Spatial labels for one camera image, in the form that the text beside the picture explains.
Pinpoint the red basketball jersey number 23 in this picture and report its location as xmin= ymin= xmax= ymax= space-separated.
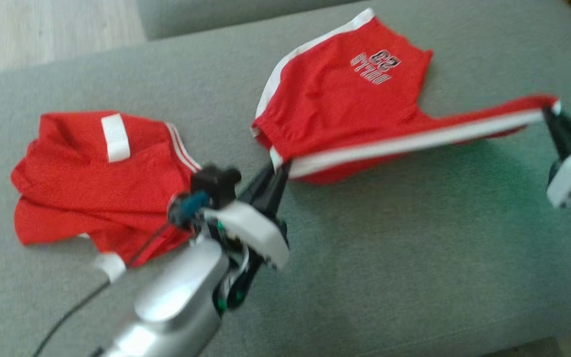
xmin=10 ymin=112 xmax=203 ymax=284

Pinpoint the black left cable teal plug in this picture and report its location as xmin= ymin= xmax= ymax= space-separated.
xmin=32 ymin=191 xmax=213 ymax=357

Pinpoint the red shorts white side stripe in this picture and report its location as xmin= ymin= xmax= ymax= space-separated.
xmin=251 ymin=7 xmax=562 ymax=185

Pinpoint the grey sofa cushion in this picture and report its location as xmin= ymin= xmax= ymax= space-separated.
xmin=137 ymin=0 xmax=365 ymax=41

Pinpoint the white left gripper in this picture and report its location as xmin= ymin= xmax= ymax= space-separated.
xmin=205 ymin=161 xmax=291 ymax=313

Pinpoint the grey fabric sofa seat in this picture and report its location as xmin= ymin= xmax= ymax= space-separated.
xmin=0 ymin=0 xmax=571 ymax=357

